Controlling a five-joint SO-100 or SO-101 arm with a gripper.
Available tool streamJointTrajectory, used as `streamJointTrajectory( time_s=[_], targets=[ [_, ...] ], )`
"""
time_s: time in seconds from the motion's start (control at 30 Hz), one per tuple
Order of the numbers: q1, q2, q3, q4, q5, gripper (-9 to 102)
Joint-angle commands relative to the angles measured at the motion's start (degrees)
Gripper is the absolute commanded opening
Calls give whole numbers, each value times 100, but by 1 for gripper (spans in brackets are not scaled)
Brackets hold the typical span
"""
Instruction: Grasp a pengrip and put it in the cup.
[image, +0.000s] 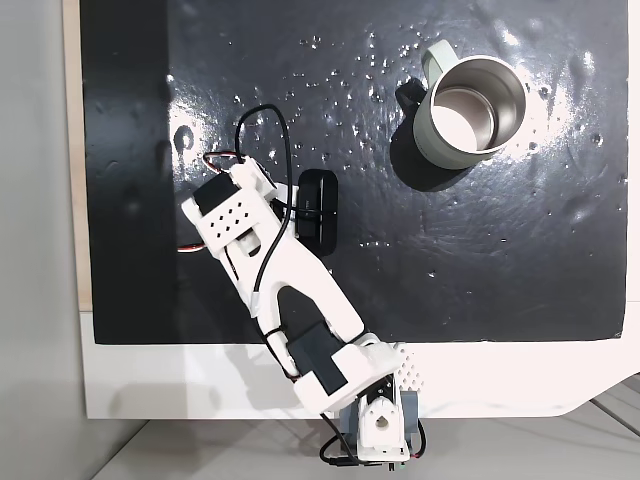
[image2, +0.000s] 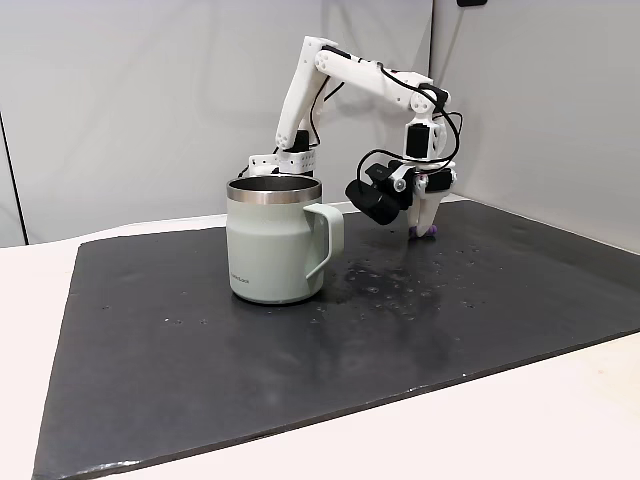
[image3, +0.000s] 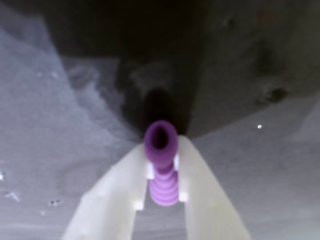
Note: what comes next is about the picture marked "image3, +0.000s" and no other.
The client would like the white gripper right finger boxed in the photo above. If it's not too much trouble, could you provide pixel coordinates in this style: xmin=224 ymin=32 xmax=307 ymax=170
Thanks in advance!
xmin=177 ymin=135 xmax=253 ymax=240

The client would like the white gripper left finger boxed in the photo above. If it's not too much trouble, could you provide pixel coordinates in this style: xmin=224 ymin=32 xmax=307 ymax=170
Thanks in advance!
xmin=61 ymin=144 xmax=149 ymax=240

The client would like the purple ribbed pen grip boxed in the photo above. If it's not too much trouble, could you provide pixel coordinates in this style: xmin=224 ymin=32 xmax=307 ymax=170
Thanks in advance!
xmin=143 ymin=119 xmax=180 ymax=207

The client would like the black table mat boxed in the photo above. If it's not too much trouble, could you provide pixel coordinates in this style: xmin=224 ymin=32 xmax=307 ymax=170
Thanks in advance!
xmin=0 ymin=0 xmax=320 ymax=240

